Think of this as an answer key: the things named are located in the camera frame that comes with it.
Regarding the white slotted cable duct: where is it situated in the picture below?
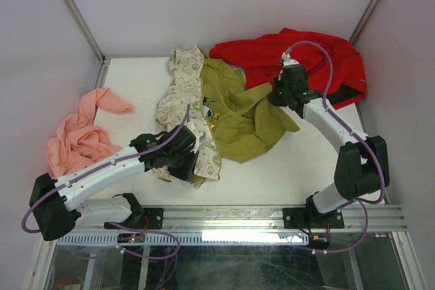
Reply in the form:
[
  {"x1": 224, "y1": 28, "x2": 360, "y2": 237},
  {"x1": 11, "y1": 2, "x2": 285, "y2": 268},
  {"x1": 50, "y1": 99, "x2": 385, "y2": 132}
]
[{"x1": 57, "y1": 230, "x2": 309, "y2": 247}]

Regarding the red garment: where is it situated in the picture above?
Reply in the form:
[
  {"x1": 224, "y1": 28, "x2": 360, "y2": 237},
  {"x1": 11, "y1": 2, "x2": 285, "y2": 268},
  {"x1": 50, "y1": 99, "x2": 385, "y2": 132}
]
[{"x1": 209, "y1": 28, "x2": 367, "y2": 109}]

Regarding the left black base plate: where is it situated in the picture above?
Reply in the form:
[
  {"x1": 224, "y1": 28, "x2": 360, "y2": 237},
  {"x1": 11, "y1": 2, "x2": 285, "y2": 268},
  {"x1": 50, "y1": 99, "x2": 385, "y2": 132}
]
[{"x1": 118, "y1": 207, "x2": 164, "y2": 230}]

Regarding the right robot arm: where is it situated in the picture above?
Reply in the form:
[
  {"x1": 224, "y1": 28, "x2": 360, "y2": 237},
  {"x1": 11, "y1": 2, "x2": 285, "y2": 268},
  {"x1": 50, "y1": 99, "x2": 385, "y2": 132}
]
[{"x1": 269, "y1": 63, "x2": 389, "y2": 230}]

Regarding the cream green patterned jacket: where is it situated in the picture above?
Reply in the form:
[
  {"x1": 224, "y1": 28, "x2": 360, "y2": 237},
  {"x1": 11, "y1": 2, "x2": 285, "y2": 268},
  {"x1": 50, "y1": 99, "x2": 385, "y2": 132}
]
[{"x1": 155, "y1": 46, "x2": 299, "y2": 188}]

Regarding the purple cable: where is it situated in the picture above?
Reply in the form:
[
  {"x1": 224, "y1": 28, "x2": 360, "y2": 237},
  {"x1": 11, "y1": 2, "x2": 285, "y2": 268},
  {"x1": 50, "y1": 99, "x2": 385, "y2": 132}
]
[
  {"x1": 22, "y1": 103, "x2": 192, "y2": 290},
  {"x1": 281, "y1": 41, "x2": 387, "y2": 255}
]

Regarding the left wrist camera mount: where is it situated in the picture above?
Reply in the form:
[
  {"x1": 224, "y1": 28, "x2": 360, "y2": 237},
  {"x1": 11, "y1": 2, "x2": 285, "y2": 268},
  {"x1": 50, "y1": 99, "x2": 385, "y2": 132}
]
[{"x1": 186, "y1": 122, "x2": 205, "y2": 153}]

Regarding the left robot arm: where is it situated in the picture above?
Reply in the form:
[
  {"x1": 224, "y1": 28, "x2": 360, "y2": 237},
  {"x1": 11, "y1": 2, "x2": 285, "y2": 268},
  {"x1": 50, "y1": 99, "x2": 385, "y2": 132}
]
[{"x1": 29, "y1": 125, "x2": 199, "y2": 241}]

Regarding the right aluminium corner post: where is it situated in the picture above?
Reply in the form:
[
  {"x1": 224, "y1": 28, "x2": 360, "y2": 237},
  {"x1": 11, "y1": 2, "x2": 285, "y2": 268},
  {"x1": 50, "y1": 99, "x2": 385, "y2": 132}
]
[{"x1": 349, "y1": 0, "x2": 381, "y2": 46}]

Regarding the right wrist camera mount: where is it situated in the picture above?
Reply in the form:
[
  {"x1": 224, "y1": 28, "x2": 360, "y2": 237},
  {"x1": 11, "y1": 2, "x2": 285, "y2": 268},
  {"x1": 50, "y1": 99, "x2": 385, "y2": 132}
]
[{"x1": 278, "y1": 52, "x2": 300, "y2": 81}]

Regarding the aluminium front rail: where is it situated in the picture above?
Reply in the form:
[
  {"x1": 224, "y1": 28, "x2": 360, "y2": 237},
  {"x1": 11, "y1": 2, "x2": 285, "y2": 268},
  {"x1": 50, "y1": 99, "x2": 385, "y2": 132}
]
[{"x1": 54, "y1": 200, "x2": 408, "y2": 236}]

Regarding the pink garment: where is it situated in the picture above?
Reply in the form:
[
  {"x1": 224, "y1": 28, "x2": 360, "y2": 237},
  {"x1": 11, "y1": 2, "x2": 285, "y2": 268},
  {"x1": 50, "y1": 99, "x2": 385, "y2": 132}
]
[{"x1": 47, "y1": 88, "x2": 135, "y2": 178}]

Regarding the left aluminium corner post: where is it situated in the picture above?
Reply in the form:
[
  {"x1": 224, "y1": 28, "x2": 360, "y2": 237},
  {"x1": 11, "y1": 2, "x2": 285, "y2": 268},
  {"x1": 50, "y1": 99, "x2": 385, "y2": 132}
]
[{"x1": 42, "y1": 0, "x2": 107, "y2": 63}]

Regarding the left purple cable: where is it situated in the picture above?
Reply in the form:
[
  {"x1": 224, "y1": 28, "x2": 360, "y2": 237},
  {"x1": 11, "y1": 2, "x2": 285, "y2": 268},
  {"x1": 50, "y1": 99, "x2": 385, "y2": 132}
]
[{"x1": 22, "y1": 103, "x2": 192, "y2": 290}]

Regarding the aluminium corner post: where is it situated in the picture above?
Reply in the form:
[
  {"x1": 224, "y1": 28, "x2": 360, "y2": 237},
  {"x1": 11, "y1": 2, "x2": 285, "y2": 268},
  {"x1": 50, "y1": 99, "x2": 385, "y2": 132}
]
[
  {"x1": 42, "y1": 0, "x2": 107, "y2": 63},
  {"x1": 349, "y1": 0, "x2": 381, "y2": 46}
]

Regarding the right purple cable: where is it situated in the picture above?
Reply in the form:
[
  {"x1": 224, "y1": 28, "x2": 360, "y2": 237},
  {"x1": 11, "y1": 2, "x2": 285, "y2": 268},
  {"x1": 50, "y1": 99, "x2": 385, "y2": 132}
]
[{"x1": 281, "y1": 41, "x2": 387, "y2": 255}]

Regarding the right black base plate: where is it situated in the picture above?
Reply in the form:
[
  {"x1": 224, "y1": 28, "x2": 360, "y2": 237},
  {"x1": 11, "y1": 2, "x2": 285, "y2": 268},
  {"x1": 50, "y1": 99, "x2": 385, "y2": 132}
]
[{"x1": 282, "y1": 207, "x2": 345, "y2": 231}]

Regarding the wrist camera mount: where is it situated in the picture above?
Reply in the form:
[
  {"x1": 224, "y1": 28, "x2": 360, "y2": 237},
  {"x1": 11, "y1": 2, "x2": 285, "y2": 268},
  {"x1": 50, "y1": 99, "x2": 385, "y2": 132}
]
[
  {"x1": 278, "y1": 52, "x2": 300, "y2": 81},
  {"x1": 186, "y1": 122, "x2": 205, "y2": 153}
]

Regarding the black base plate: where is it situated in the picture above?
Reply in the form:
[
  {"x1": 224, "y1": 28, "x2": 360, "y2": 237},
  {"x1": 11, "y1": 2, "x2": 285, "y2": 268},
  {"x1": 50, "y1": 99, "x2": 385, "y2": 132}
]
[
  {"x1": 118, "y1": 207, "x2": 164, "y2": 230},
  {"x1": 282, "y1": 207, "x2": 345, "y2": 231}
]

